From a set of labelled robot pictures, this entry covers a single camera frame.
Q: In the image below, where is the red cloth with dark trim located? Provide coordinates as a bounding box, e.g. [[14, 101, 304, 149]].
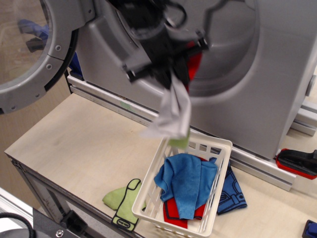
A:
[[162, 156, 209, 229]]

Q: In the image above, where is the blue patterned cloth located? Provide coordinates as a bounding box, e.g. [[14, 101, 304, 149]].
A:
[[217, 163, 248, 215]]

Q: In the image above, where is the green cloth with outline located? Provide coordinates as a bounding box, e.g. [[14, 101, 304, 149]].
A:
[[102, 178, 142, 233]]

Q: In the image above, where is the blue clamp behind door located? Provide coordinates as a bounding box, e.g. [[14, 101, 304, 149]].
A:
[[17, 19, 83, 78]]

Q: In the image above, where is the plain blue cloth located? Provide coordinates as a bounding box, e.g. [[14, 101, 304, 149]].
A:
[[154, 153, 218, 220]]

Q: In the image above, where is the small green cloth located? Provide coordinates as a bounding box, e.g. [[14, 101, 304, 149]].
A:
[[168, 129, 190, 149]]

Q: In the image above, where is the blue black object corner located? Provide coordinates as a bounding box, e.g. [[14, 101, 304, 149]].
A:
[[302, 220, 317, 238]]

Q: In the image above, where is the grey cloth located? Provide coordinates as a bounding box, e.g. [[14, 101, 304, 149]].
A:
[[141, 74, 192, 139]]

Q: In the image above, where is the grey round machine door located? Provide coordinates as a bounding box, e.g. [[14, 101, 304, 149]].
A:
[[0, 0, 95, 114]]

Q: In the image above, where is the black bracket with bolt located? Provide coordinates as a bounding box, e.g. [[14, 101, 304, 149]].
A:
[[32, 208, 88, 238]]

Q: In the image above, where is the red and black clamp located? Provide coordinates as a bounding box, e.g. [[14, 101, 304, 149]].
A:
[[275, 149, 317, 179]]

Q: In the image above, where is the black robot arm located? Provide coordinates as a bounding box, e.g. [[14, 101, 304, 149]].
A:
[[109, 0, 208, 89]]

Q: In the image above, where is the grey toy washing machine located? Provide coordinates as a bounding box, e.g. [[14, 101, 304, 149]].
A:
[[77, 0, 317, 158]]

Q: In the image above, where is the aluminium extrusion rail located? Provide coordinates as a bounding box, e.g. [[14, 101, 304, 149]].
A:
[[66, 75, 296, 191]]

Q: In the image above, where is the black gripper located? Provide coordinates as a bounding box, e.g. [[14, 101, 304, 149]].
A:
[[123, 22, 208, 90]]

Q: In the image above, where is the white plastic laundry basket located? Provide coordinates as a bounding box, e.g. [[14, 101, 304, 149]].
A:
[[132, 132, 232, 238]]

